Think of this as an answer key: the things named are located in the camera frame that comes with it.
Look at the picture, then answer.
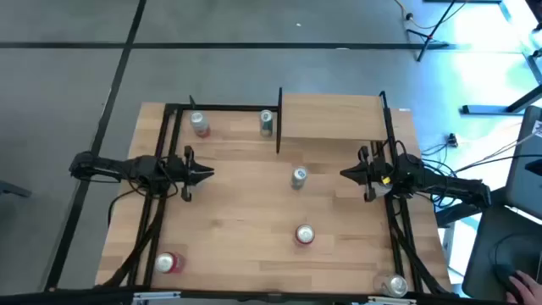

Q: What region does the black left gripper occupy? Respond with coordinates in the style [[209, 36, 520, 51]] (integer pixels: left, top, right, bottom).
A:
[[167, 146, 215, 202]]

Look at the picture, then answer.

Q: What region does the silver and white can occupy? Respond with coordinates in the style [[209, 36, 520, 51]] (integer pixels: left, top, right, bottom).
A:
[[373, 274, 409, 298]]

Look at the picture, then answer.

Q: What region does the black tripod stand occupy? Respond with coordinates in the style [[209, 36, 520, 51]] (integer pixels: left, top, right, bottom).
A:
[[406, 0, 451, 64]]

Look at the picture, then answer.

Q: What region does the black computer mouse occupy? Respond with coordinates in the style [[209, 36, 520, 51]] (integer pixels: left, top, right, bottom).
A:
[[493, 263, 524, 293]]

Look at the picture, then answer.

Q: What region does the grey panel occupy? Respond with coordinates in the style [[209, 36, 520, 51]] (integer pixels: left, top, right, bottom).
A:
[[506, 105, 542, 219]]

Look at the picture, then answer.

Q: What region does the dark grey chair leg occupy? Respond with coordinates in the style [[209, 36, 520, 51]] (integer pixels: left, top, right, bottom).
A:
[[0, 180, 31, 198]]

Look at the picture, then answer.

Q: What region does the dark metal bar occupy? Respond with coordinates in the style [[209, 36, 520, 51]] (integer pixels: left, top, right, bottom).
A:
[[523, 48, 542, 86]]

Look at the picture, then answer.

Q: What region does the red soda can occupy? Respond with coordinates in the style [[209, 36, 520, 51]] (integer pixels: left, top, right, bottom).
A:
[[154, 251, 185, 275], [294, 224, 316, 247]]

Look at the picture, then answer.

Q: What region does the beige cable with plug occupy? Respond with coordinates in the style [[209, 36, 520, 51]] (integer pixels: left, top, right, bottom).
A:
[[393, 0, 429, 31]]

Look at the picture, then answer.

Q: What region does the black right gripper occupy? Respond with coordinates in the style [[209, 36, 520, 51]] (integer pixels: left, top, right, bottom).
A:
[[339, 146, 395, 202]]

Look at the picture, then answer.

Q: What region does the black cable bundle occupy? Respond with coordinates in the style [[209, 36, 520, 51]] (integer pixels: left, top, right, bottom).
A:
[[421, 141, 462, 209]]

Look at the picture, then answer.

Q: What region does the wooden shelf with black sides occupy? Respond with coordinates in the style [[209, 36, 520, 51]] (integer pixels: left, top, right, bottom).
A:
[[276, 86, 390, 154]]

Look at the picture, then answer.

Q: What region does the black desk foot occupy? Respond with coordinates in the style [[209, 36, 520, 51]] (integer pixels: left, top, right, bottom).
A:
[[460, 82, 542, 116]]

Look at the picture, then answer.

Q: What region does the black metal table frame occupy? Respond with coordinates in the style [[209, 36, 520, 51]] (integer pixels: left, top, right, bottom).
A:
[[95, 91, 456, 297]]

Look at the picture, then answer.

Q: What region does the silver metal bracket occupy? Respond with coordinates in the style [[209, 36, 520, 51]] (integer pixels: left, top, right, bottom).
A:
[[367, 296, 418, 305], [133, 291, 182, 304]]

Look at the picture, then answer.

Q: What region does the grey desk top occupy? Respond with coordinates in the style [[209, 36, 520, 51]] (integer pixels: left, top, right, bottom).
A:
[[461, 205, 542, 304]]

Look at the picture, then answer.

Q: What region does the person's hand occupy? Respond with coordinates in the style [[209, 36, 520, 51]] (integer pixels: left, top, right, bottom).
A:
[[506, 270, 542, 305]]

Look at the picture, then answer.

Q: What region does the dark grey desk beam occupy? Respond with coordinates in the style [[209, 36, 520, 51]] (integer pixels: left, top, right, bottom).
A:
[[435, 188, 509, 228]]

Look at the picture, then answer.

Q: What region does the white cable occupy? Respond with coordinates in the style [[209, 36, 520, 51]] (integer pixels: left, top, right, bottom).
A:
[[456, 126, 542, 173]]

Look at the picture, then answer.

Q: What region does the teal and white can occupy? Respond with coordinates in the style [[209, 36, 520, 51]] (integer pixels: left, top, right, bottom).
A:
[[258, 108, 274, 138], [290, 165, 309, 191]]

